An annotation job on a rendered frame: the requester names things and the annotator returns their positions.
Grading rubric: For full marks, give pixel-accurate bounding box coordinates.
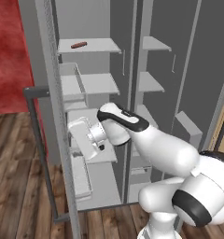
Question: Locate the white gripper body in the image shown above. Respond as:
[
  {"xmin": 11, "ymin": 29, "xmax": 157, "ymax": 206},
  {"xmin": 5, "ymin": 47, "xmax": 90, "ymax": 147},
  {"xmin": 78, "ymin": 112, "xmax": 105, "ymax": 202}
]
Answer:
[{"xmin": 67, "ymin": 116, "xmax": 102, "ymax": 162}]

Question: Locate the grey fridge door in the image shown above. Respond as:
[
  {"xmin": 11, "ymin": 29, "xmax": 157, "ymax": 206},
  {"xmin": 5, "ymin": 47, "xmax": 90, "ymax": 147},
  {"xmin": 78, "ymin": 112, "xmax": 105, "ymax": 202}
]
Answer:
[
  {"xmin": 34, "ymin": 0, "xmax": 93, "ymax": 239},
  {"xmin": 170, "ymin": 0, "xmax": 224, "ymax": 152}
]

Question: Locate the brown sausage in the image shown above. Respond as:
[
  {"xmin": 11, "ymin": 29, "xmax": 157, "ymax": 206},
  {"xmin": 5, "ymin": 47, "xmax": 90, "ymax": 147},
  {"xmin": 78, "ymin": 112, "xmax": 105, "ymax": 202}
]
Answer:
[{"xmin": 70, "ymin": 40, "xmax": 88, "ymax": 49}]

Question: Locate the grey fridge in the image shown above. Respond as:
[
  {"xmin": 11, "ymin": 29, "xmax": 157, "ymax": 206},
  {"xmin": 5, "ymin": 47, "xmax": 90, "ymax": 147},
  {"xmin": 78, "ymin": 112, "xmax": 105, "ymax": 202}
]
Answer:
[{"xmin": 17, "ymin": 0, "xmax": 224, "ymax": 239}]

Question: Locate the grey door bin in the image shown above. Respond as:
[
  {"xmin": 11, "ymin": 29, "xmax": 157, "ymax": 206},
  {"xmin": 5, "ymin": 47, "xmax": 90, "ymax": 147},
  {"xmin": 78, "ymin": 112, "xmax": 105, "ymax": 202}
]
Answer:
[
  {"xmin": 59, "ymin": 62, "xmax": 88, "ymax": 103},
  {"xmin": 69, "ymin": 154, "xmax": 93, "ymax": 202},
  {"xmin": 173, "ymin": 110, "xmax": 203, "ymax": 148}
]

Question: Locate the dark grey fridge door handle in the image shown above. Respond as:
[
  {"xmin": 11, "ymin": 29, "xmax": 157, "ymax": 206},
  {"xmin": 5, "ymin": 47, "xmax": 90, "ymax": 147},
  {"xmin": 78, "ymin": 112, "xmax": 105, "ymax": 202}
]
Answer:
[{"xmin": 22, "ymin": 86, "xmax": 70, "ymax": 225}]

